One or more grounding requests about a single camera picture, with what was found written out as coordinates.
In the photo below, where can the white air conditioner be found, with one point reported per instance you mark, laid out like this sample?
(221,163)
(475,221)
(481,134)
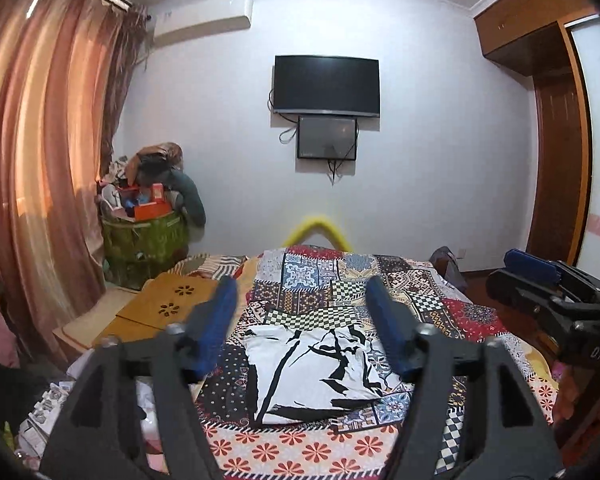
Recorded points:
(205,22)

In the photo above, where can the orange box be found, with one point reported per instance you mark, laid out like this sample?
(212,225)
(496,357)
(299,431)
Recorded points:
(152,207)

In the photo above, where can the brown patterned cloth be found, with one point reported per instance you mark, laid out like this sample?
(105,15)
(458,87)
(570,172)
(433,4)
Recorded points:
(160,152)

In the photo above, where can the grey backpack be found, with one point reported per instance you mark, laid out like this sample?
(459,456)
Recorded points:
(447,265)

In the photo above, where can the dark green garment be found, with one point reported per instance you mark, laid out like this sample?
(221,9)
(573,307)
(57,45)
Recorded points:
(190,200)

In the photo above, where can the grey checked bed sheet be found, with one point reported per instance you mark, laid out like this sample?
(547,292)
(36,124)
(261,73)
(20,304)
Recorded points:
(42,405)

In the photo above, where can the brown wooden wardrobe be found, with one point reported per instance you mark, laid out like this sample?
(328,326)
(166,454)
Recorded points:
(555,175)

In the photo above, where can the wooden lap desk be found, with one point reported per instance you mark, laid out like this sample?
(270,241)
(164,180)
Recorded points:
(180,300)

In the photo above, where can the black and white shirt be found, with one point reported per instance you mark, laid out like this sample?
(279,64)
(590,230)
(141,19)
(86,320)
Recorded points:
(305,385)

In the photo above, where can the striped patterned cloth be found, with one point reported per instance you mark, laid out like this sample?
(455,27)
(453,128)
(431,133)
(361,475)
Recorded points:
(220,264)

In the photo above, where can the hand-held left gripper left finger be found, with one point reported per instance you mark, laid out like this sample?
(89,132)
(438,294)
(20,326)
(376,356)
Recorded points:
(220,310)

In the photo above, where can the orange brown curtain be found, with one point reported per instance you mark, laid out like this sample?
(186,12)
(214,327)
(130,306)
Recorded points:
(40,135)

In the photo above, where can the beige flat board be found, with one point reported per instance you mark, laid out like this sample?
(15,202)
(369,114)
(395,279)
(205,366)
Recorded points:
(95,315)

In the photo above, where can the white wall socket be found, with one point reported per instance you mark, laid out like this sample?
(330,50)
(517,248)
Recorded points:
(461,252)

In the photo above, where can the small black wall monitor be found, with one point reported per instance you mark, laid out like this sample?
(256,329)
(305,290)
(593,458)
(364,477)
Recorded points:
(327,137)

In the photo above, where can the yellow foam hoop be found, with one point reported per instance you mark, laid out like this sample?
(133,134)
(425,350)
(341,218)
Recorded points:
(312,222)

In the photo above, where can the black wall television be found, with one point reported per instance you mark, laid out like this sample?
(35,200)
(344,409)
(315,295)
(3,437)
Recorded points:
(325,85)

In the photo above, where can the dark cloth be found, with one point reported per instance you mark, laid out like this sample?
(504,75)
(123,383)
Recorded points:
(10,390)

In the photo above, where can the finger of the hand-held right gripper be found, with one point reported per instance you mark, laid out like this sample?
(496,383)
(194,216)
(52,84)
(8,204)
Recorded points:
(530,262)
(520,292)

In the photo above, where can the green laundry basket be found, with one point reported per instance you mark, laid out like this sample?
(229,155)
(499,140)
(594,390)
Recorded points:
(145,245)

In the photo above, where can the patchwork printed blanket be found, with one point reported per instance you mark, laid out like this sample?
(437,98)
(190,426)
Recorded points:
(305,440)

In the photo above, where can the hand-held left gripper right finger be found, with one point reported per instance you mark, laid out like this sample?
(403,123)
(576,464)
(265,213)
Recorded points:
(382,310)

